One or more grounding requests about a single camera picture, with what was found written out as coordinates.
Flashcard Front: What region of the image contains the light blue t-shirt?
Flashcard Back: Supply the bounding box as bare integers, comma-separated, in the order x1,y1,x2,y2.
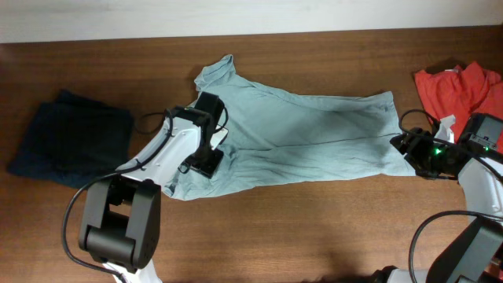
162,55,415,200

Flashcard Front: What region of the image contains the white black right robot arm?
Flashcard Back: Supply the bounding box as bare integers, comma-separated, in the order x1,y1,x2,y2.
368,113,502,283

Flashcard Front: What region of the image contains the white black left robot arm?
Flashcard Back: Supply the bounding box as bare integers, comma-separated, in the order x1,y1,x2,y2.
78,92,228,282

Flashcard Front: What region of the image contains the red garment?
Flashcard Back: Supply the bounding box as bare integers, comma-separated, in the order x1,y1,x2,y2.
414,62,503,140

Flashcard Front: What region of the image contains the dark navy folded garment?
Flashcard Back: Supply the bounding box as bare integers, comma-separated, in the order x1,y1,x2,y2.
7,90,134,189

